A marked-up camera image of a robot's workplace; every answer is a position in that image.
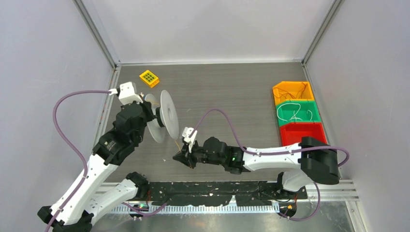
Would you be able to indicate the orange bin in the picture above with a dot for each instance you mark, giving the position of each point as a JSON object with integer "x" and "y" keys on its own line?
{"x": 292, "y": 91}

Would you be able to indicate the translucent white spool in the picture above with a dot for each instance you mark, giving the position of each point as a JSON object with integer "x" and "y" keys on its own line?
{"x": 165, "y": 117}

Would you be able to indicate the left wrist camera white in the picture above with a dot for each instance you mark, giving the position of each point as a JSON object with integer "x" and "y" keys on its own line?
{"x": 128, "y": 94}

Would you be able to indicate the red bin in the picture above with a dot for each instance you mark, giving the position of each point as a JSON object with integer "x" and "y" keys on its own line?
{"x": 293, "y": 132}

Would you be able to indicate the yellow block green studs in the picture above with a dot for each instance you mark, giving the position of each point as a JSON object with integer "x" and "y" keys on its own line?
{"x": 149, "y": 78}

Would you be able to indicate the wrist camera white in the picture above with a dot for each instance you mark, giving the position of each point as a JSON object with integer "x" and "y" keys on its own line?
{"x": 189, "y": 137}
{"x": 128, "y": 94}

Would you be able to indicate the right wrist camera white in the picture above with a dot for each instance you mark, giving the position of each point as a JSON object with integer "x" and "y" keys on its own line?
{"x": 189, "y": 137}

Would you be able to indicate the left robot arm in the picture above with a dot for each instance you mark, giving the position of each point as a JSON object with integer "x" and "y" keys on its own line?
{"x": 78, "y": 210}

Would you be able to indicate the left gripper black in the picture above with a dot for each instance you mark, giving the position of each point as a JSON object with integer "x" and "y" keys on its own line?
{"x": 147, "y": 107}

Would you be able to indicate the green bin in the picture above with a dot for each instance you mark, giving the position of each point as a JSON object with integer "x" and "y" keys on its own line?
{"x": 297, "y": 111}

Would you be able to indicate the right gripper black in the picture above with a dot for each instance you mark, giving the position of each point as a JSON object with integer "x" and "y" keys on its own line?
{"x": 189, "y": 162}

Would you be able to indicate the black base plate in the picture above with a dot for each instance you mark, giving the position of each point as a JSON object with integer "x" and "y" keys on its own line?
{"x": 246, "y": 193}

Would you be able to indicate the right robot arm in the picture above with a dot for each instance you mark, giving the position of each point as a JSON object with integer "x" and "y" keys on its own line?
{"x": 306, "y": 162}

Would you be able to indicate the aluminium rail front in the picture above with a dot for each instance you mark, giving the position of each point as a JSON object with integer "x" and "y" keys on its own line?
{"x": 342, "y": 192}

